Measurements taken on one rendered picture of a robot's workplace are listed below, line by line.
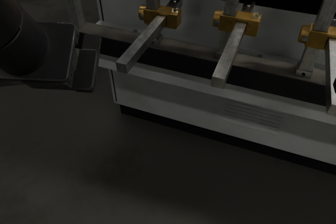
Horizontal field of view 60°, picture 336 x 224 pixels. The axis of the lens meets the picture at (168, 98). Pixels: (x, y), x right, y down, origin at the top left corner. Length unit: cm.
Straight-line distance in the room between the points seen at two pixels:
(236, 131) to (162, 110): 40
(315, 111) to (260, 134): 46
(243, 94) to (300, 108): 19
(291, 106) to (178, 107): 63
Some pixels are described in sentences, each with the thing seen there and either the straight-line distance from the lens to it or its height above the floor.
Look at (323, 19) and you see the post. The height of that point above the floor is 89.
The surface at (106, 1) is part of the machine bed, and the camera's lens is 134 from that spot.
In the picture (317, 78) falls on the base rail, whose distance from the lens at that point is 99.
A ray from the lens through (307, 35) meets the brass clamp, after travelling 91.
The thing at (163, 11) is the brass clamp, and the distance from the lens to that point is 97.
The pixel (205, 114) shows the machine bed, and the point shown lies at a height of 20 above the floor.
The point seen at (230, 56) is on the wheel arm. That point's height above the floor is 84.
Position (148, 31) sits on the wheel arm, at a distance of 88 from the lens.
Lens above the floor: 125
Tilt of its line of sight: 42 degrees down
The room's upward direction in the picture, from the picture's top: straight up
